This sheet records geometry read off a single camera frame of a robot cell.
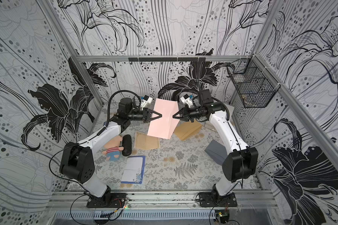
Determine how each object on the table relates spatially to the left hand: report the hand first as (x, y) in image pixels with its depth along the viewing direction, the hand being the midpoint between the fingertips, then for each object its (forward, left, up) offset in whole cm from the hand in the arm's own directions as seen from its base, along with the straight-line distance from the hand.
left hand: (161, 118), depth 75 cm
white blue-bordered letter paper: (-20, +17, -28) cm, 38 cm away
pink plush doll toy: (-9, +30, -21) cm, 38 cm away
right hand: (0, -8, +2) cm, 8 cm away
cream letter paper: (0, +13, -27) cm, 30 cm away
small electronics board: (-40, -34, -28) cm, 60 cm away
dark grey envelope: (-6, -37, -26) cm, 45 cm away
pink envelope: (-5, -2, -1) cm, 5 cm away
